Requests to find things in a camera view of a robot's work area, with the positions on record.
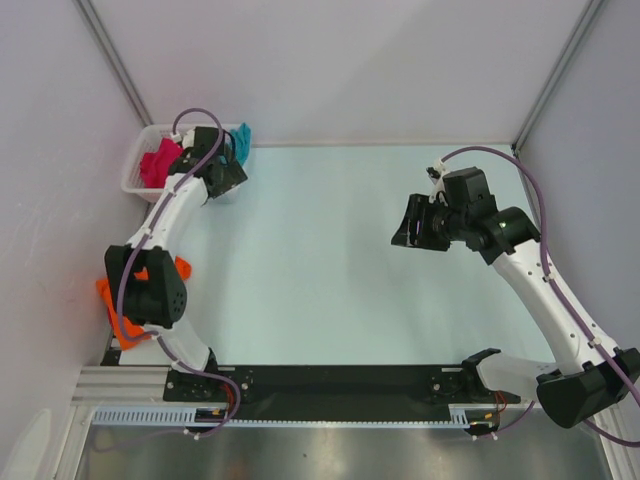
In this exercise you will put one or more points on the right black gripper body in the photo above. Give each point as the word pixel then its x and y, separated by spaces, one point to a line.
pixel 438 227

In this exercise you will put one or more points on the aluminium front rail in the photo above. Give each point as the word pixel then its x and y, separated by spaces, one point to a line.
pixel 115 385

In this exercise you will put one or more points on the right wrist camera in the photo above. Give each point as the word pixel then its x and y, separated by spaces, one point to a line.
pixel 436 172

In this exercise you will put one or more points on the white plastic basket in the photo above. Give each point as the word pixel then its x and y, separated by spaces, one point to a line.
pixel 148 140

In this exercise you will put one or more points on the magenta t shirt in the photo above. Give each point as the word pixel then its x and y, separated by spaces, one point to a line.
pixel 154 166

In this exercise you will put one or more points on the teal t shirt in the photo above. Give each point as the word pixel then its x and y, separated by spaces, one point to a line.
pixel 240 140

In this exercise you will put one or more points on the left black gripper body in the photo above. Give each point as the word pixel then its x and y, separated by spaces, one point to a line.
pixel 230 176

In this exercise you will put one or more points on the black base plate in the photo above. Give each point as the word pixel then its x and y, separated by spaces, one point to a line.
pixel 357 393

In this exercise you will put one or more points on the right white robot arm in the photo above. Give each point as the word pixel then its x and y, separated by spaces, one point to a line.
pixel 590 372

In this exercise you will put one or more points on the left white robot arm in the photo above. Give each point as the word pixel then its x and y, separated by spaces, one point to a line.
pixel 148 296

